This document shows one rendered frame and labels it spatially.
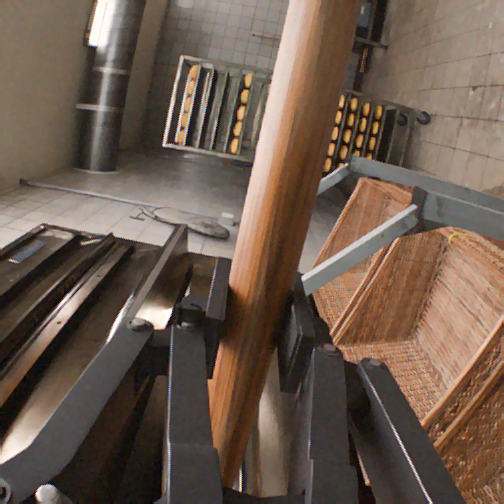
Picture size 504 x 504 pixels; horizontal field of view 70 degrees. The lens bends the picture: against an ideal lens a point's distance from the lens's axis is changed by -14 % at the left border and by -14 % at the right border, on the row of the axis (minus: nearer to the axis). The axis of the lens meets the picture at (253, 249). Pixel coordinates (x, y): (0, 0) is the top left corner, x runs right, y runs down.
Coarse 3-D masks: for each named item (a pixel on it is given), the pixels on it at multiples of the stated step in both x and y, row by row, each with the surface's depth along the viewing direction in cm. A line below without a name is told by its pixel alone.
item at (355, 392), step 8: (312, 320) 19; (320, 320) 19; (320, 328) 18; (328, 328) 18; (320, 336) 18; (328, 336) 18; (344, 360) 16; (304, 368) 16; (344, 368) 15; (352, 368) 16; (304, 376) 16; (352, 376) 15; (304, 384) 16; (352, 384) 15; (360, 384) 15; (352, 392) 15; (360, 392) 15; (352, 400) 15; (360, 400) 15; (368, 400) 15; (352, 408) 15; (360, 408) 15; (368, 408) 15
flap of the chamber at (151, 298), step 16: (176, 240) 150; (176, 256) 148; (160, 272) 121; (176, 272) 148; (144, 288) 109; (160, 288) 122; (176, 288) 149; (144, 304) 103; (160, 304) 122; (160, 320) 122; (112, 448) 73; (112, 464) 72; (96, 480) 62; (96, 496) 61
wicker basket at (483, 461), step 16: (496, 368) 55; (496, 384) 56; (480, 400) 57; (496, 400) 57; (464, 416) 58; (480, 416) 58; (496, 416) 58; (448, 432) 59; (480, 432) 59; (496, 432) 60; (448, 448) 60; (464, 448) 60; (480, 448) 61; (496, 448) 61; (448, 464) 62; (464, 464) 62; (480, 464) 62; (496, 464) 62; (464, 480) 63; (480, 480) 64; (496, 480) 64; (464, 496) 64; (480, 496) 62; (496, 496) 61
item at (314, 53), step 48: (336, 0) 14; (288, 48) 15; (336, 48) 15; (288, 96) 16; (336, 96) 16; (288, 144) 16; (288, 192) 17; (240, 240) 18; (288, 240) 17; (240, 288) 18; (288, 288) 19; (240, 336) 19; (240, 384) 20; (240, 432) 21
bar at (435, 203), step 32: (352, 160) 101; (320, 192) 105; (416, 192) 58; (448, 192) 103; (480, 192) 103; (384, 224) 59; (416, 224) 58; (448, 224) 57; (480, 224) 57; (352, 256) 60; (256, 416) 39; (256, 448) 35; (256, 480) 31
